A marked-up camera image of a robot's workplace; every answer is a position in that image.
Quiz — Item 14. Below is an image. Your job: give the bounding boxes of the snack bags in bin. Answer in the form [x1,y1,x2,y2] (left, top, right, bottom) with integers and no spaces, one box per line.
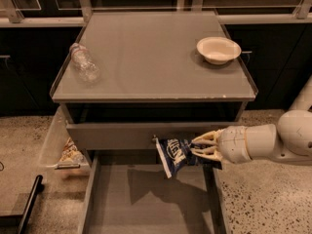
[59,137,85,164]

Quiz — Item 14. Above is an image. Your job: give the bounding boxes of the black bar on floor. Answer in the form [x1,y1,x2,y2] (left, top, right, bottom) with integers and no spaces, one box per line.
[0,175,45,234]

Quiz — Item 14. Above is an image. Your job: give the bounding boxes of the white bowl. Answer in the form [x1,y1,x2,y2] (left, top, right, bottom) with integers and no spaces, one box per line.
[196,37,241,65]

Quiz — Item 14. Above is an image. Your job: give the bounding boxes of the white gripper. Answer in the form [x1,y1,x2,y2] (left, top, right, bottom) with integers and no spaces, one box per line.
[191,126,252,164]

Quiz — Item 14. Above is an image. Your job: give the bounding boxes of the metal railing frame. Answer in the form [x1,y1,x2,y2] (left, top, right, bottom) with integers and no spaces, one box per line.
[0,0,312,24]

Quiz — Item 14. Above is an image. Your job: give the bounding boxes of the grey open middle drawer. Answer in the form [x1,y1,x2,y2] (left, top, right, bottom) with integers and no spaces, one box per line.
[77,156,230,234]

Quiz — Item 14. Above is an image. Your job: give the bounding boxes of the grey upper drawer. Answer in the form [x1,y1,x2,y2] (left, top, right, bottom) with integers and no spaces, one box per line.
[66,122,236,150]

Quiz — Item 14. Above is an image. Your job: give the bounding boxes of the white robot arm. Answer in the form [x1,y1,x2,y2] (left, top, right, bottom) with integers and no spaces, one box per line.
[191,77,312,166]

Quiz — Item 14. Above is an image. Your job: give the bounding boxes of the grey drawer cabinet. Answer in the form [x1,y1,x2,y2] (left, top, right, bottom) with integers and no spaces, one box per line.
[51,12,257,159]

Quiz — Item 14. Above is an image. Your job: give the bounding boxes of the clear plastic storage bin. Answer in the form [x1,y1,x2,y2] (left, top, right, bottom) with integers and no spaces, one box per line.
[38,107,90,171]

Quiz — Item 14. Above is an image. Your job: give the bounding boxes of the blue chip bag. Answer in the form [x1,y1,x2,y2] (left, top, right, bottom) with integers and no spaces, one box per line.
[155,138,222,178]

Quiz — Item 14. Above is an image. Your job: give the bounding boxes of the clear plastic water bottle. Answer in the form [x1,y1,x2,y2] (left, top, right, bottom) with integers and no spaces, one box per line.
[69,43,100,83]

